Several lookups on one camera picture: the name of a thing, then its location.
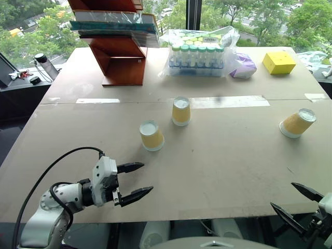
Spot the dark slanted monitor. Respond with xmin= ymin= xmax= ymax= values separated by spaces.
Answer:
xmin=0 ymin=51 xmax=19 ymax=88

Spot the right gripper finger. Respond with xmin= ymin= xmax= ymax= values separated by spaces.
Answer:
xmin=290 ymin=182 xmax=325 ymax=203
xmin=270 ymin=202 xmax=309 ymax=240

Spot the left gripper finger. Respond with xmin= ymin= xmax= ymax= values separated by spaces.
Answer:
xmin=120 ymin=185 xmax=155 ymax=208
xmin=116 ymin=162 xmax=145 ymax=175

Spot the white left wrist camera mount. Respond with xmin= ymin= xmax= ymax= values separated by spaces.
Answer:
xmin=91 ymin=156 xmax=118 ymax=208

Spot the white rounded robot leg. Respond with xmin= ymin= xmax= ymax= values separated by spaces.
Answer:
xmin=139 ymin=220 xmax=171 ymax=249
xmin=211 ymin=218 xmax=244 ymax=240

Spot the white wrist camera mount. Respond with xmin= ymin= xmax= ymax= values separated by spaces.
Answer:
xmin=91 ymin=156 xmax=118 ymax=208
xmin=317 ymin=192 xmax=332 ymax=249

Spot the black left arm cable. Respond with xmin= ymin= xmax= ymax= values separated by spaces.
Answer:
xmin=11 ymin=146 xmax=106 ymax=249

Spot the blue sample tube rack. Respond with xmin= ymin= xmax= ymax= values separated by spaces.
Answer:
xmin=168 ymin=61 xmax=225 ymax=77

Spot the crumpled clear plastic sheet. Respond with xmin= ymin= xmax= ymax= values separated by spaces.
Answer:
xmin=296 ymin=50 xmax=332 ymax=73

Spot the green capped sample tube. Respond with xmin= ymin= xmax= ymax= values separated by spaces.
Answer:
xmin=206 ymin=46 xmax=216 ymax=70
xmin=215 ymin=46 xmax=225 ymax=70
xmin=198 ymin=46 xmax=207 ymax=70
xmin=181 ymin=44 xmax=190 ymax=68
xmin=189 ymin=45 xmax=199 ymax=69
xmin=172 ymin=45 xmax=182 ymax=68

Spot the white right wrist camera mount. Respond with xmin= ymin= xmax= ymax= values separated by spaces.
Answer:
xmin=317 ymin=192 xmax=332 ymax=249

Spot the black side table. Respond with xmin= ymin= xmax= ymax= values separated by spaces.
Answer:
xmin=0 ymin=66 xmax=63 ymax=167

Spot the purple and white packet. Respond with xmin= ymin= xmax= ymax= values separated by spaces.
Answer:
xmin=228 ymin=52 xmax=258 ymax=79

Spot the yellow ribbed paper cup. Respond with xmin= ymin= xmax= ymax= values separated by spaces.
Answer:
xmin=279 ymin=108 xmax=317 ymax=139
xmin=171 ymin=96 xmax=192 ymax=127
xmin=139 ymin=119 xmax=165 ymax=153

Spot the short clear tape strip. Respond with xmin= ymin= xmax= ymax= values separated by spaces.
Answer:
xmin=304 ymin=93 xmax=330 ymax=103

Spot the black window post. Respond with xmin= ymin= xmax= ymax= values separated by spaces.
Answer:
xmin=186 ymin=0 xmax=203 ymax=31

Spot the clear plastic bag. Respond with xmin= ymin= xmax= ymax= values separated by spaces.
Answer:
xmin=158 ymin=25 xmax=241 ymax=79

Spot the brown wooden zigzag shelf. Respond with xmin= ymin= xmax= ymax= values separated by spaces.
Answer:
xmin=67 ymin=0 xmax=149 ymax=87

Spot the long clear tape strip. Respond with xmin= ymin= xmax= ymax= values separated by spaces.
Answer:
xmin=189 ymin=95 xmax=271 ymax=108

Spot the yellow box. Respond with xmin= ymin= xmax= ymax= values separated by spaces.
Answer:
xmin=262 ymin=51 xmax=297 ymax=76

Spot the grey robot torso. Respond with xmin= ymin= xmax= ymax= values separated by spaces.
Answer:
xmin=149 ymin=237 xmax=279 ymax=249

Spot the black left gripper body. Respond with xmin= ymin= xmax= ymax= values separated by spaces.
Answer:
xmin=102 ymin=173 xmax=123 ymax=208

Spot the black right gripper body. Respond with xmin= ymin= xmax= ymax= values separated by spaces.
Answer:
xmin=300 ymin=211 xmax=327 ymax=244

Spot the teal plastic-wrapped book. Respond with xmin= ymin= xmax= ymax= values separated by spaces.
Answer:
xmin=69 ymin=20 xmax=159 ymax=36

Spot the dark water bottle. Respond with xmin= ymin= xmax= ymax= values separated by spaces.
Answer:
xmin=33 ymin=52 xmax=61 ymax=84

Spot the grey plastic-wrapped book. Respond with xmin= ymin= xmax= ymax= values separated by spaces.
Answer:
xmin=73 ymin=9 xmax=157 ymax=23

